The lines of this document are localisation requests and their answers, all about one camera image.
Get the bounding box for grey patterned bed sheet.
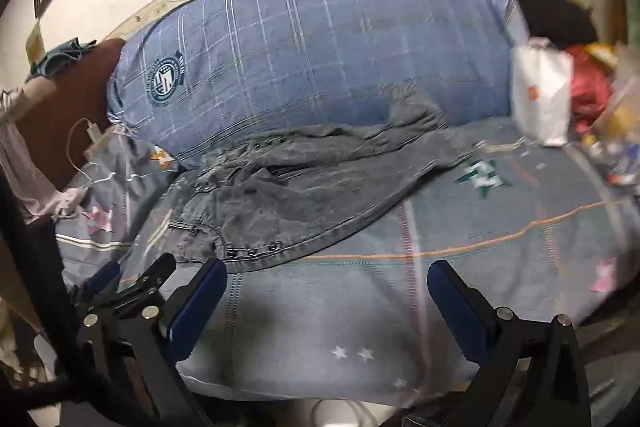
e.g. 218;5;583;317
55;112;640;408

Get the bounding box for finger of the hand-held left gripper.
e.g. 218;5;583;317
119;252;177;309
86;261;122;304

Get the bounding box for dark cloth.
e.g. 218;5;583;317
487;0;598;50

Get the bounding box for white charger with cable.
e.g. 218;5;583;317
67;117;111;188

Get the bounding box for teal cloth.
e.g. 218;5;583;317
31;38;97;80

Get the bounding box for clear plastic bag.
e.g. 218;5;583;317
582;42;640;198

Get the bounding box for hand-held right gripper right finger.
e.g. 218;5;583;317
426;259;599;427

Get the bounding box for blue plaid pillow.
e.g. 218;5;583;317
106;0;526;170

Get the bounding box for red plastic bag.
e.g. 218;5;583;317
565;44;615;135

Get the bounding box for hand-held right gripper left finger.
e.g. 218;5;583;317
75;257;229;427

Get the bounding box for pale pink cloth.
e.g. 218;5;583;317
0;89;91;225

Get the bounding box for grey denim pants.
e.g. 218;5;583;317
167;87;466;273

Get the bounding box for white paper bag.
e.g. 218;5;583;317
510;38;575;146

